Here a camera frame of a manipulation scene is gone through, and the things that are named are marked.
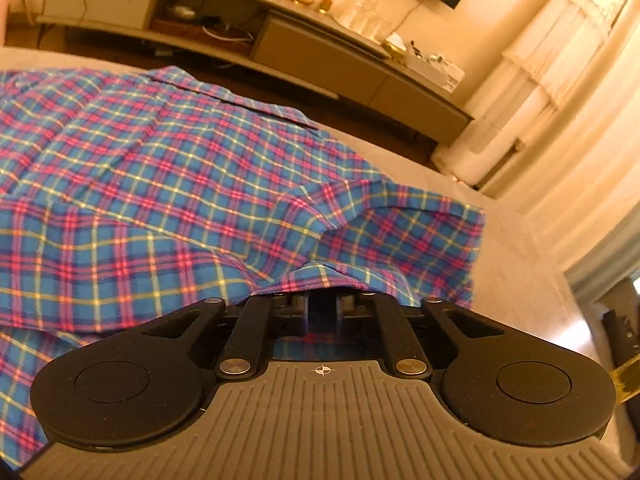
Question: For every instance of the cluster of glass cups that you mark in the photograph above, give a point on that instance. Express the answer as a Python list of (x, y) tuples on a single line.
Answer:
[(360, 17)]

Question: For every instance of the blue pink plaid shirt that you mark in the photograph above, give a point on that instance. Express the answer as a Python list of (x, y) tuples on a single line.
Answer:
[(150, 185)]

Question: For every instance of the cream curtain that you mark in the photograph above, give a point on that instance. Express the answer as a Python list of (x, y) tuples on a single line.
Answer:
[(600, 160)]

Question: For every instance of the small gold ornament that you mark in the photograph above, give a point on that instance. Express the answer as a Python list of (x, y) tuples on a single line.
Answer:
[(326, 4)]

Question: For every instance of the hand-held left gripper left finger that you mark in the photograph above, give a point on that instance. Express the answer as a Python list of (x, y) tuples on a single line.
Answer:
[(297, 312)]

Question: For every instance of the gold tissue box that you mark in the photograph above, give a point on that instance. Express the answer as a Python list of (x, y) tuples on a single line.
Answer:
[(395, 46)]

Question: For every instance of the air conditioner with lace cover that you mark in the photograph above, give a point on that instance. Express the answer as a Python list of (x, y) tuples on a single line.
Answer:
[(540, 70)]

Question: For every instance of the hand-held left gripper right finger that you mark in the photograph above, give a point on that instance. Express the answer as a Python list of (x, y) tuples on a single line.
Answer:
[(347, 312)]

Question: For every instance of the grey low media cabinet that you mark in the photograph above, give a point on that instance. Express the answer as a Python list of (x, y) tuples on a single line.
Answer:
[(310, 42)]

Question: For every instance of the grey blue curtain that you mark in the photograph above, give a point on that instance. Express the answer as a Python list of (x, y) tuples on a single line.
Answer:
[(600, 260)]

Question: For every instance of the white storage box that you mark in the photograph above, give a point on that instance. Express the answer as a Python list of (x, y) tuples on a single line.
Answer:
[(435, 70)]

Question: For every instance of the metal bowl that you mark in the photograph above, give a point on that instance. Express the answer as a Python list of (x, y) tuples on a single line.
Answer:
[(181, 11)]

